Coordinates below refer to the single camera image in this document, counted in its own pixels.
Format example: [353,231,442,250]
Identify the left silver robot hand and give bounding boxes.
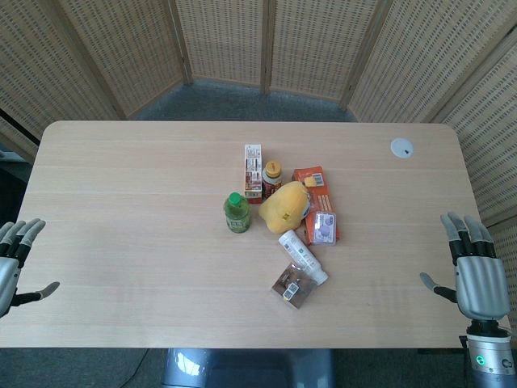
[0,217,61,318]

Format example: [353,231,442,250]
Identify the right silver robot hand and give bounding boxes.
[419,211,511,321]

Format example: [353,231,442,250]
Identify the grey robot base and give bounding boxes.
[160,348,336,388]

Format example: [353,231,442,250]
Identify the green tea bottle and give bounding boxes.
[222,191,252,234]

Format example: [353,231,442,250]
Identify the small purple packet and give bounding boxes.
[303,209,341,246]

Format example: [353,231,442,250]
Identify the white tube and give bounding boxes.
[277,228,329,286]

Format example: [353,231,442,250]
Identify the clear plastic brown box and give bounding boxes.
[271,262,317,311]

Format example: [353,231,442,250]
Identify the orange flat box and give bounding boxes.
[292,164,337,215]

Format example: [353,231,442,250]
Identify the yellow snack bag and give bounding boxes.
[258,180,313,234]

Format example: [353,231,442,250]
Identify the brown jar yellow lid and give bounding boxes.
[261,160,283,202]

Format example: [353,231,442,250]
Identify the white red carton box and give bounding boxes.
[242,143,266,205]

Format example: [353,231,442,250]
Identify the woven bamboo folding screen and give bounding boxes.
[0,0,517,324]

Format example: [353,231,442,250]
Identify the white table cable grommet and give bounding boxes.
[389,137,416,159]

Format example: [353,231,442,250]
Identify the black cable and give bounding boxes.
[129,348,149,388]

